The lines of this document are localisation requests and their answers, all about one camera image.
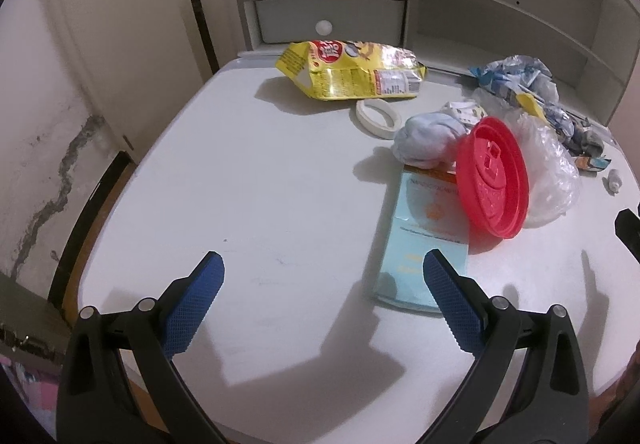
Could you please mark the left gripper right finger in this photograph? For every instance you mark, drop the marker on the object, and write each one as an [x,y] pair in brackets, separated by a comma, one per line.
[549,403]

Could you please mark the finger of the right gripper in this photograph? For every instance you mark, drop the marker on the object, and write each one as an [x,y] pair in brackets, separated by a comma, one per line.
[627,230]

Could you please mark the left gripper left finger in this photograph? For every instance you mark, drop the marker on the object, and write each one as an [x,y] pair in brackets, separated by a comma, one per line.
[95,402]

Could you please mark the small white cap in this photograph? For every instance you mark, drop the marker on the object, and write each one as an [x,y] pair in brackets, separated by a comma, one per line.
[613,183]

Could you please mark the small torn wrapper piece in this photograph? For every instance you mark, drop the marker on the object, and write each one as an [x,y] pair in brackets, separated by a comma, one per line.
[586,163]

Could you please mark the clear plastic bag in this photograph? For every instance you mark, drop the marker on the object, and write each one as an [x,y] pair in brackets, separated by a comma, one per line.
[554,180]

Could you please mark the red plastic lid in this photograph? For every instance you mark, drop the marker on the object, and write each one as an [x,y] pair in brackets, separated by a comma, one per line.
[492,179]

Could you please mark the crumpled blue white wrapper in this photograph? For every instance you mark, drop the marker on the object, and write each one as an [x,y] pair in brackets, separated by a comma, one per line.
[527,83]

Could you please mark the patterned white cloth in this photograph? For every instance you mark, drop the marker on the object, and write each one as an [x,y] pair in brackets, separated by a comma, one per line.
[469,113]

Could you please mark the light blue booklet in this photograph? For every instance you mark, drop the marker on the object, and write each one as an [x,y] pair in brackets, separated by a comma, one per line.
[427,215]

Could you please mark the white rolled sock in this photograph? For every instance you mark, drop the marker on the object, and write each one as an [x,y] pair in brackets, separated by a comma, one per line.
[428,141]

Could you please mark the white drawer with knob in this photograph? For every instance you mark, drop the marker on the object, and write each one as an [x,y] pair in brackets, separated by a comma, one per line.
[282,21]

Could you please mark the yellow snack bag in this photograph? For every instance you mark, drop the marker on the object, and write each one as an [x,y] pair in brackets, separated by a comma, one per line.
[335,70]

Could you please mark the white door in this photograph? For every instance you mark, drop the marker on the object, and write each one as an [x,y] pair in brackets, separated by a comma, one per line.
[140,62]

